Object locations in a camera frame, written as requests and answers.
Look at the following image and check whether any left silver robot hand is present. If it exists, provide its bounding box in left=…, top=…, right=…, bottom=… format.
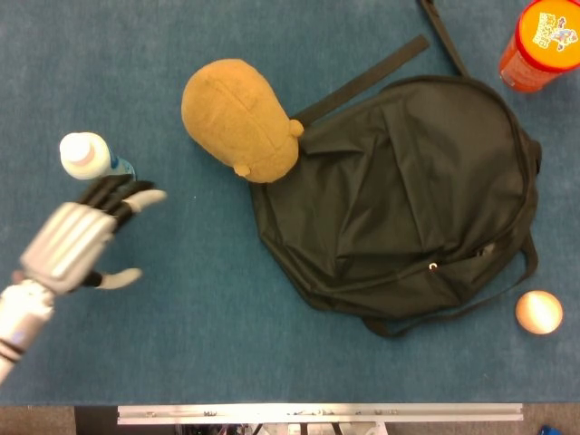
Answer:
left=19, top=178, right=169, bottom=295

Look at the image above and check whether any black fabric backpack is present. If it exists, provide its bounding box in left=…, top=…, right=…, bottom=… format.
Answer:
left=249, top=0, right=544, bottom=339

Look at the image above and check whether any blue felt table mat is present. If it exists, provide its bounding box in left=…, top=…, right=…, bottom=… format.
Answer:
left=0, top=0, right=580, bottom=407

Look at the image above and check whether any brown plush toy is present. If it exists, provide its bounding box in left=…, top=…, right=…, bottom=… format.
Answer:
left=180, top=57, right=305, bottom=185

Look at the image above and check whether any small orange ball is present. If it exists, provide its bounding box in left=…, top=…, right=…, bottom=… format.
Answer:
left=514, top=289, right=565, bottom=336

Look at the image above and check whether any red cylindrical canister yellow lid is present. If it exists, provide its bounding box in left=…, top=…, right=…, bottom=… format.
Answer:
left=498, top=0, right=580, bottom=94

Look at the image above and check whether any aluminium profile rail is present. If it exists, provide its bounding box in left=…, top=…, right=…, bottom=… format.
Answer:
left=116, top=402, right=525, bottom=426

